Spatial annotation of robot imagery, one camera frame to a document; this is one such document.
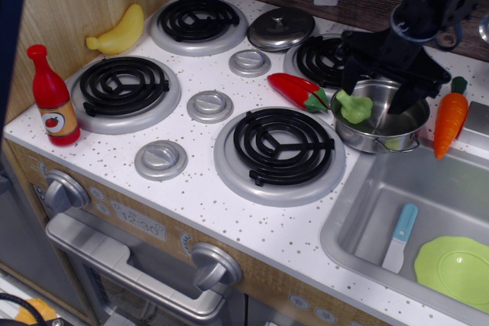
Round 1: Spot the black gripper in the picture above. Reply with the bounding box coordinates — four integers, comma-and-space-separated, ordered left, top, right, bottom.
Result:
341, 28, 451, 115

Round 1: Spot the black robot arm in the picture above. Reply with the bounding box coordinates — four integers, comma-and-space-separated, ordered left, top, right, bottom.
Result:
341, 0, 478, 115

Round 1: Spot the hanging steel utensil right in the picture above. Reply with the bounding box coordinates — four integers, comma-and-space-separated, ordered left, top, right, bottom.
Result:
478, 13, 489, 44

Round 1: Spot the grey top knob middle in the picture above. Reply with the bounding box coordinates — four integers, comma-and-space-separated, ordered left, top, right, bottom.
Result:
186, 90, 234, 124

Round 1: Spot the light green toy plate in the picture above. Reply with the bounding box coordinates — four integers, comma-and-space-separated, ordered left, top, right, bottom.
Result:
413, 236, 488, 312

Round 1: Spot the green toy broccoli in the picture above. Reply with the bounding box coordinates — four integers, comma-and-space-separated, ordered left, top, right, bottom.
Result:
336, 90, 374, 124

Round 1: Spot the small steel pot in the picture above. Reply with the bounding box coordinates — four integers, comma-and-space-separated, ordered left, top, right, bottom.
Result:
330, 79, 430, 153

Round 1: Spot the stove burner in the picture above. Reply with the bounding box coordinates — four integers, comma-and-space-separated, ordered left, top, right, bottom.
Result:
66, 56, 181, 135
283, 34, 345, 89
213, 107, 346, 207
150, 0, 248, 57

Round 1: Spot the yellow toy banana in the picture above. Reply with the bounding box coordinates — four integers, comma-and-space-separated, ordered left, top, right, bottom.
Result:
86, 4, 144, 55

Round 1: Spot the grey oven knob left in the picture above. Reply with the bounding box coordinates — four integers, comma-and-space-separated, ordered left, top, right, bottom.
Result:
44, 169, 90, 213

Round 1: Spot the red toy ketchup bottle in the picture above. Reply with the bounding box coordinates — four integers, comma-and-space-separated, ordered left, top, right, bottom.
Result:
27, 44, 81, 147

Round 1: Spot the grey top knob front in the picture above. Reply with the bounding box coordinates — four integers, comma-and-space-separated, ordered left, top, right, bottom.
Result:
134, 140, 188, 182

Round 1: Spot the back left stove burner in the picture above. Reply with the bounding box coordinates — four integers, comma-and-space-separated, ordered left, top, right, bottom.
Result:
150, 0, 248, 57

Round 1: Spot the steel pot lid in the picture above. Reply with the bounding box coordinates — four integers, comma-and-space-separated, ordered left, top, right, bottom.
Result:
247, 7, 316, 51

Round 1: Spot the grey oven door handle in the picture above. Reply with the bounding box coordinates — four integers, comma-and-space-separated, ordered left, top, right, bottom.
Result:
46, 214, 225, 325

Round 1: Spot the blue handled toy knife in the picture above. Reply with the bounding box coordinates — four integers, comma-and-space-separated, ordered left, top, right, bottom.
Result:
381, 203, 418, 273

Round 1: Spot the yellow object bottom left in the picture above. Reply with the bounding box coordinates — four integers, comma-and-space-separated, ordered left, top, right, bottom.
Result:
15, 299, 58, 325

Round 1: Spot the grey top knob back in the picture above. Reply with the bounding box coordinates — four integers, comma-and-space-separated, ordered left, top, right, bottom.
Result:
228, 50, 271, 78

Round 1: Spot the grey oven knob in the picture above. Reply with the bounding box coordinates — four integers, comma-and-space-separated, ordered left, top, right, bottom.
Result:
44, 169, 90, 213
191, 242, 244, 295

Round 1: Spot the grey oven knob right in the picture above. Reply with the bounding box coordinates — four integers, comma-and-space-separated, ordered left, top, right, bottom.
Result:
191, 242, 244, 295

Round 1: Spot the red toy chili pepper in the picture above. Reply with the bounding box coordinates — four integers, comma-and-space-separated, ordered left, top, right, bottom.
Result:
267, 73, 331, 112

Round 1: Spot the front left stove burner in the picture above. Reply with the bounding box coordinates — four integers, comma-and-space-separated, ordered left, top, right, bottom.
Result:
66, 56, 181, 135

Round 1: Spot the orange toy carrot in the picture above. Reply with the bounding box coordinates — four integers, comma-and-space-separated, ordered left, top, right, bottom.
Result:
433, 76, 469, 160

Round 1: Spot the front right stove burner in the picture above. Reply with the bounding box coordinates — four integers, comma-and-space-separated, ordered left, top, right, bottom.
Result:
213, 107, 346, 207

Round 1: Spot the grey toy sink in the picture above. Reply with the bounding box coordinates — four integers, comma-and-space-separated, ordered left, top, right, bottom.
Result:
320, 102, 488, 325

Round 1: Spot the back right stove burner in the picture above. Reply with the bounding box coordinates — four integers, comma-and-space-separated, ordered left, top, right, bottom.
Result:
283, 34, 345, 89

